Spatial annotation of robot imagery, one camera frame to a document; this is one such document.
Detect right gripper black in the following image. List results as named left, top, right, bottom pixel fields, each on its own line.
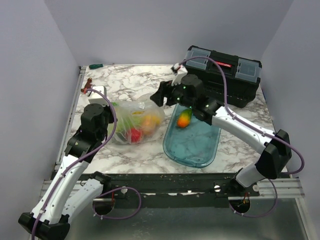
left=149, top=78, right=195, bottom=110

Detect orange green fake mango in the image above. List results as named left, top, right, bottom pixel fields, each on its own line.
left=176, top=108, right=192, bottom=128

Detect translucent printed plastic bag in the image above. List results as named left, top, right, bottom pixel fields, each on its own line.
left=112, top=93, right=165, bottom=145

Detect red fake fruit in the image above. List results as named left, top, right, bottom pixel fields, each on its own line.
left=126, top=128, right=143, bottom=144

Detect fake peach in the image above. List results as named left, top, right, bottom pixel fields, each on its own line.
left=141, top=114, right=161, bottom=135

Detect green fake fruit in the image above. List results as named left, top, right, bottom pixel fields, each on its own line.
left=115, top=117, right=134, bottom=141

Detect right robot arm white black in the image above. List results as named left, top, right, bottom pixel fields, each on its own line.
left=150, top=74, right=292, bottom=196

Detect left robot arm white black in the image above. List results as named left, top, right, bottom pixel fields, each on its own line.
left=18, top=103, right=117, bottom=240

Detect brown water tap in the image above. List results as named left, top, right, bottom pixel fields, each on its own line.
left=80, top=77, right=93, bottom=94

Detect teal transparent plastic tray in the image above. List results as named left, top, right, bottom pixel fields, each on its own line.
left=162, top=104, right=221, bottom=168

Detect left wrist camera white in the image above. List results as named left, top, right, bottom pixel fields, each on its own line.
left=88, top=85, right=108, bottom=106

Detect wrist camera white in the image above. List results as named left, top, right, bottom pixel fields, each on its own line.
left=88, top=85, right=108, bottom=106
left=171, top=63, right=188, bottom=86

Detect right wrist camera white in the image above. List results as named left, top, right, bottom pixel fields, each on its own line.
left=171, top=63, right=188, bottom=86

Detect green handled screwdriver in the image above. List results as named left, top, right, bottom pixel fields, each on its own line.
left=88, top=63, right=114, bottom=70

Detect black toolbox red handle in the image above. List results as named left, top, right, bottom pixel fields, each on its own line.
left=184, top=45, right=262, bottom=108

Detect black mounting base rail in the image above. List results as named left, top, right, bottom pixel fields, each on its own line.
left=82, top=172, right=261, bottom=210

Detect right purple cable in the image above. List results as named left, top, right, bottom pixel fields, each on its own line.
left=174, top=56, right=306, bottom=218

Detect aluminium frame rail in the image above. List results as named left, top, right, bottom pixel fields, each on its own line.
left=250, top=178, right=305, bottom=199

